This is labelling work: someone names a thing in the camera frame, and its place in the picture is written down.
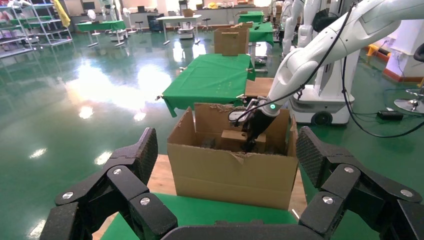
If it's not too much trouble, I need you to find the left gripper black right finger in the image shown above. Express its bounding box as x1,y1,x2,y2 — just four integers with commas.
295,125,424,240

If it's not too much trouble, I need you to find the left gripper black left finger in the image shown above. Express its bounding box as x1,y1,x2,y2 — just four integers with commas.
39,127,180,240

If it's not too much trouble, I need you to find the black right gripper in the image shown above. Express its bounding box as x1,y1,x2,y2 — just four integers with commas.
243,111,276,154

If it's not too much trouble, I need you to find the small cardboard box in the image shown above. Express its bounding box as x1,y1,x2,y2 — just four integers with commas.
220,129,267,154

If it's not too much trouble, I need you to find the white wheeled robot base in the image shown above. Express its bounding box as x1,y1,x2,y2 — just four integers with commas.
288,49,361,126

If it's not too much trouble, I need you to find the large open cardboard carton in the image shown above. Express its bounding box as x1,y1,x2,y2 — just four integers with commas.
166,102,299,211

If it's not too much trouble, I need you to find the green table cloth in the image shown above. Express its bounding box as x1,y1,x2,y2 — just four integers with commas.
75,19,127,48
100,193,299,240
237,10,266,24
248,21,275,47
161,53,257,118

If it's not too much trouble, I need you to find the black power adapter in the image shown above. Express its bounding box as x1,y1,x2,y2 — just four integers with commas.
376,110,404,121

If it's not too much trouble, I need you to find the silver swivel chair base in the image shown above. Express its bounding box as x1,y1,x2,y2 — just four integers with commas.
393,87,424,115

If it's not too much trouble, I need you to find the white standing robot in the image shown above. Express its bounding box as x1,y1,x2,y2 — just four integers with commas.
280,0,332,58

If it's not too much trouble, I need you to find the white table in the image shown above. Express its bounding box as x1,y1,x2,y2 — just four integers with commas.
155,14,203,46

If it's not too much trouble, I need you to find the white pillar with red base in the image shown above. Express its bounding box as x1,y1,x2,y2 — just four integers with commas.
384,19,424,84

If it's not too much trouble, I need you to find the white standing fan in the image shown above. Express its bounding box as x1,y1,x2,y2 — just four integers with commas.
86,9,100,48

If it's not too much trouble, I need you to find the metal shelving rack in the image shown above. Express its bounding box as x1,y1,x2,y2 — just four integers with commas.
0,0,74,60

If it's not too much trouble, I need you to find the yellow hanging cloth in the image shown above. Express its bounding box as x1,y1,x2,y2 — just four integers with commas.
52,0,72,28

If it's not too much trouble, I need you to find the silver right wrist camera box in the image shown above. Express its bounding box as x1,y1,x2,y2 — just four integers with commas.
228,107,253,127

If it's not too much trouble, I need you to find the black hanging cable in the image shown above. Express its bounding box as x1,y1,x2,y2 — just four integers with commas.
341,56,424,139

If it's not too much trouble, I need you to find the black camera cable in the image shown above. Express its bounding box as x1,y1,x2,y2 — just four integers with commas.
227,1,357,128

